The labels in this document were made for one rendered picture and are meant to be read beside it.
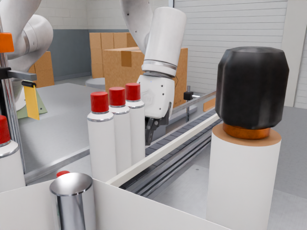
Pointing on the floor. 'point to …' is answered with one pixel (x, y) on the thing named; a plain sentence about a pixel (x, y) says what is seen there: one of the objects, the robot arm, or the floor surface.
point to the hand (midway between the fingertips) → (145, 137)
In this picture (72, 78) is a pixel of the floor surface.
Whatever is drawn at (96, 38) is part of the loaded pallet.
